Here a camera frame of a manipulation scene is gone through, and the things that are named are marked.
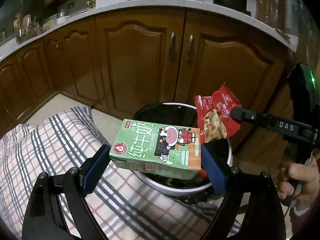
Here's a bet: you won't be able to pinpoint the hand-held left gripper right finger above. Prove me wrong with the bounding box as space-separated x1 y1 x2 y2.
200 144 284 240

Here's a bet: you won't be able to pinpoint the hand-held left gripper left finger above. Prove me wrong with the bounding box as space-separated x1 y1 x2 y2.
21 144 112 240

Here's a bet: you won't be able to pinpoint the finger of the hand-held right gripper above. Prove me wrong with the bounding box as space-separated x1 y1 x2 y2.
229 106 275 131

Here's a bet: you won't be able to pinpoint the red snack packet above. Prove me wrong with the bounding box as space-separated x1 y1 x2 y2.
194 82 242 143

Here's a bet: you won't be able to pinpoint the green milk carton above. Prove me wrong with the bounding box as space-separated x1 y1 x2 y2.
108 119 203 180

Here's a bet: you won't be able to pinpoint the white bin with black liner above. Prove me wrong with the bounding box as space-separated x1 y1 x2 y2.
134 102 232 197

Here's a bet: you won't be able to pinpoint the person's right forearm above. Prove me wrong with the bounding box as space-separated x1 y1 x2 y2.
290 192 320 240

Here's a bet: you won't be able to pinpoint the person's right hand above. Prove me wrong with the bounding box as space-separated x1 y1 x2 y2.
277 159 320 210

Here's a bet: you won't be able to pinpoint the plaid blanket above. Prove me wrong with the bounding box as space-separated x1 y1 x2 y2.
0 106 240 240

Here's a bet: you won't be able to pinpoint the brown wooden kitchen cabinet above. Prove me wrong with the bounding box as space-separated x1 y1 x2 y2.
0 7 308 155

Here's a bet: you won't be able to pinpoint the grey kitchen countertop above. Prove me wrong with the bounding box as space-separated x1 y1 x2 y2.
0 0 299 63

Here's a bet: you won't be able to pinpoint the jar with metal lid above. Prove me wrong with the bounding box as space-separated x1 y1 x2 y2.
57 9 70 24

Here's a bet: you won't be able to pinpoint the metal cabinet handle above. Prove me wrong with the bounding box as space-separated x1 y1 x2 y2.
169 32 176 60
187 34 195 62

